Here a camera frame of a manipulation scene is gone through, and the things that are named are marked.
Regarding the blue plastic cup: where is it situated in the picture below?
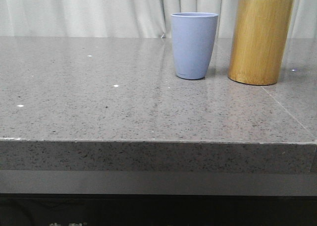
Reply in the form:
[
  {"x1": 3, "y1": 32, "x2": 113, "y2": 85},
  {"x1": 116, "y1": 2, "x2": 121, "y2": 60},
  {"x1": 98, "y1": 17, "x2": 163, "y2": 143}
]
[{"x1": 171, "y1": 12, "x2": 218, "y2": 80}]

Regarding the white curtain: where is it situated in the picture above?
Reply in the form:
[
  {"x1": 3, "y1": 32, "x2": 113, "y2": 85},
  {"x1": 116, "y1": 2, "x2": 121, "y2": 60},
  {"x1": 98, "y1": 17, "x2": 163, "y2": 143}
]
[{"x1": 0, "y1": 0, "x2": 317, "y2": 39}]

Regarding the bamboo cylinder holder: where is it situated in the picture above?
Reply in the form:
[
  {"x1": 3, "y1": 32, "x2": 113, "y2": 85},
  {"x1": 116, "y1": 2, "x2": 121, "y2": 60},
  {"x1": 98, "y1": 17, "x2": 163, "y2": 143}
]
[{"x1": 228, "y1": 0, "x2": 294, "y2": 86}]

